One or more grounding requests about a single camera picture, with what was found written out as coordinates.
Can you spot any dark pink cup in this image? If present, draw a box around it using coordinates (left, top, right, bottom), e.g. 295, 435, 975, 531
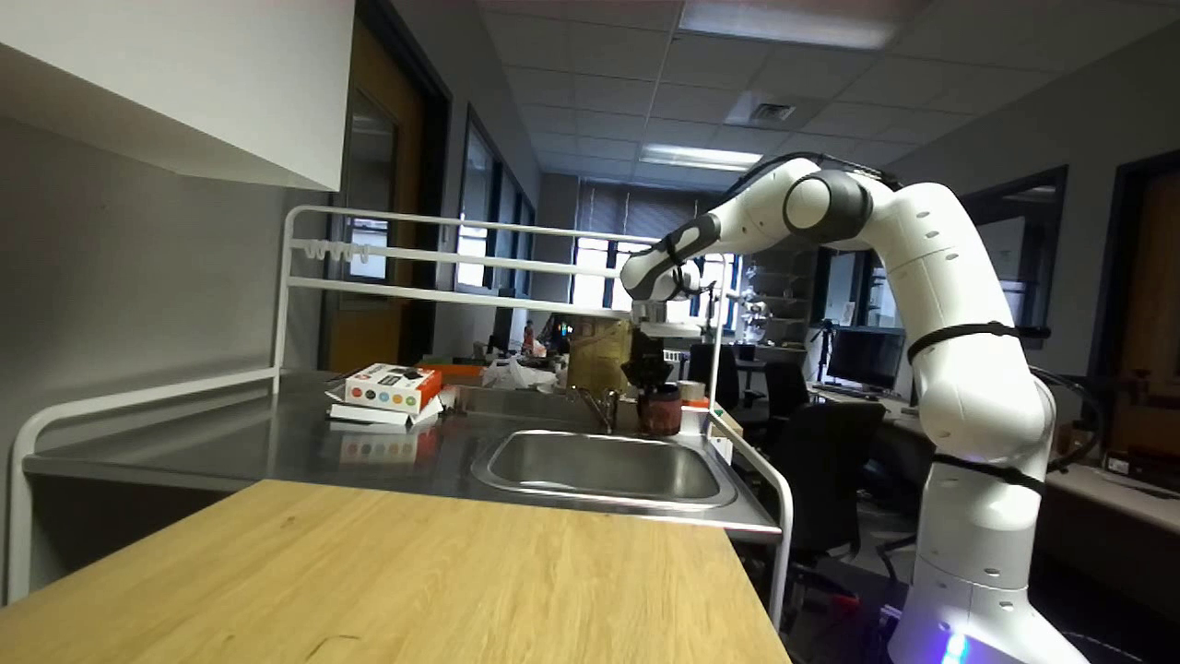
637, 383, 684, 437

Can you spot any steel sink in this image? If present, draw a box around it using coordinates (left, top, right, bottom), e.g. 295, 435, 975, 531
471, 428, 739, 511

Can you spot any brown cardboard box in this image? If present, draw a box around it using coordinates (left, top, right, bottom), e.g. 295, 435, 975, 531
566, 318, 638, 394

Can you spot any steel tap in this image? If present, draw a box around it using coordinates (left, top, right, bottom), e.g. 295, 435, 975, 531
570, 386, 621, 435

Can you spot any black office chair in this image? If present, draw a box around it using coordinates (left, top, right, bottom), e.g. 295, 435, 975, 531
687, 342, 741, 412
768, 400, 888, 565

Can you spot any small white container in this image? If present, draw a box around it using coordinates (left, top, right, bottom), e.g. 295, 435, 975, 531
679, 379, 712, 436

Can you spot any row of windows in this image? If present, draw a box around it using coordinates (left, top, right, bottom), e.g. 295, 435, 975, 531
571, 237, 741, 326

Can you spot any white plastic bag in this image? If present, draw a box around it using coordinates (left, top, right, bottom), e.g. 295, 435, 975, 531
480, 357, 560, 391

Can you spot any shelf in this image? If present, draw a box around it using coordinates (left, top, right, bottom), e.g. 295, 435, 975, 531
741, 247, 818, 352

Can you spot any white rod with hooks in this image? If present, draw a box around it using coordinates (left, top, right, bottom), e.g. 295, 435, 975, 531
289, 237, 630, 279

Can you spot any monitor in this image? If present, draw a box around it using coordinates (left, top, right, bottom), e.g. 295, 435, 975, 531
826, 326, 907, 391

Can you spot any orange and white box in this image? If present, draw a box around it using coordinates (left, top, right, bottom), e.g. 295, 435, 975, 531
343, 362, 444, 415

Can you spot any flat white box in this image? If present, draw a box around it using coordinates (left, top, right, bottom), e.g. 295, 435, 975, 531
324, 389, 445, 433

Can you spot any wooden door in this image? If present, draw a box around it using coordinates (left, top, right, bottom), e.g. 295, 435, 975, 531
320, 17, 436, 374

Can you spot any light wooden table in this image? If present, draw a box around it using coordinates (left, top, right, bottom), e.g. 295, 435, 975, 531
0, 479, 792, 664

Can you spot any long desk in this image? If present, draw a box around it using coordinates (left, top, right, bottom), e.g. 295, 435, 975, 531
809, 382, 1180, 538

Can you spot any camera on tripod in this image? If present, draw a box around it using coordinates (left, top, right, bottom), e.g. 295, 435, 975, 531
809, 318, 838, 385

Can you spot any steel sink unit white frame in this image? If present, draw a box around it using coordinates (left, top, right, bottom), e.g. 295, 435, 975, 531
7, 205, 795, 630

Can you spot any white wall cabinet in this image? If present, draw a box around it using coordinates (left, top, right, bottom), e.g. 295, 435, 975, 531
0, 0, 357, 193

